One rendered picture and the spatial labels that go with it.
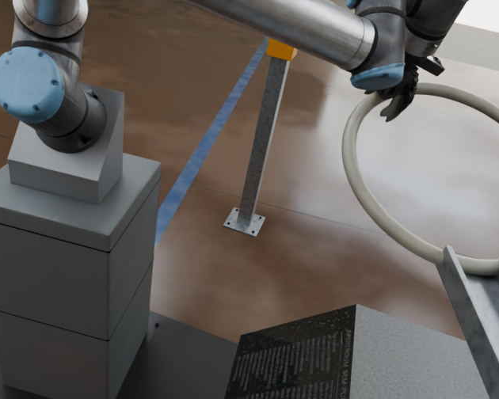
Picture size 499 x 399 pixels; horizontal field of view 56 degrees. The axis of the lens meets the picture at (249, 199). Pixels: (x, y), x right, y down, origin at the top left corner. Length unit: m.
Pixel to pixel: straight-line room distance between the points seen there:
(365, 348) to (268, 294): 1.30
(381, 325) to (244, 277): 1.33
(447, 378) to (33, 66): 1.09
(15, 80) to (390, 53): 0.76
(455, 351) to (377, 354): 0.19
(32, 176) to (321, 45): 0.89
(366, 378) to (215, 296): 1.34
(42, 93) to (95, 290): 0.58
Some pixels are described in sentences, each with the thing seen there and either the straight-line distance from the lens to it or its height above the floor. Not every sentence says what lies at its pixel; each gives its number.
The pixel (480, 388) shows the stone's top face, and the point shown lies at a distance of 1.16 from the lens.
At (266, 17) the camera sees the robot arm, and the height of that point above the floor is 1.49.
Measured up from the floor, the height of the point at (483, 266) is 1.15.
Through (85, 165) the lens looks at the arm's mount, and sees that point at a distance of 1.31.
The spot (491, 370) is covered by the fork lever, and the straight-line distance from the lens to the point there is 0.79.
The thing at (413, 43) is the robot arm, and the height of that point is 1.44.
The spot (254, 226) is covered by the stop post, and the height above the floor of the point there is 0.01.
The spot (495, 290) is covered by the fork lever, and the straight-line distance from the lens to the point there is 0.96.
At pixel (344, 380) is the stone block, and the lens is 1.03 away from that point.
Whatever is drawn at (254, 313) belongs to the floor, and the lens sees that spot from 2.24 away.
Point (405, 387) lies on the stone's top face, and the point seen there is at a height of 0.87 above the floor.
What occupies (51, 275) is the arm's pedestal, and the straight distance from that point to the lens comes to 1.43.
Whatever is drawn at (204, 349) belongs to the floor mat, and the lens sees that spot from 2.05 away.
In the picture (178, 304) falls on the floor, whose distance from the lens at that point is 2.22.
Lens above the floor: 1.65
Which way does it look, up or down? 34 degrees down
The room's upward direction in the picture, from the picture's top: 12 degrees clockwise
